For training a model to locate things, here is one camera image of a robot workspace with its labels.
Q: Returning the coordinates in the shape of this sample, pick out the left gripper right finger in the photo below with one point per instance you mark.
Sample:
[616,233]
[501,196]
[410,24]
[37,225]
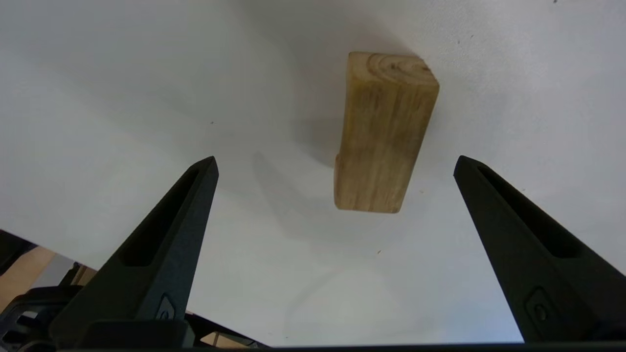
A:
[547,264]

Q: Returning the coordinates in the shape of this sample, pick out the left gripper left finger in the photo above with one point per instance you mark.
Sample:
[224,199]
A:
[146,264]

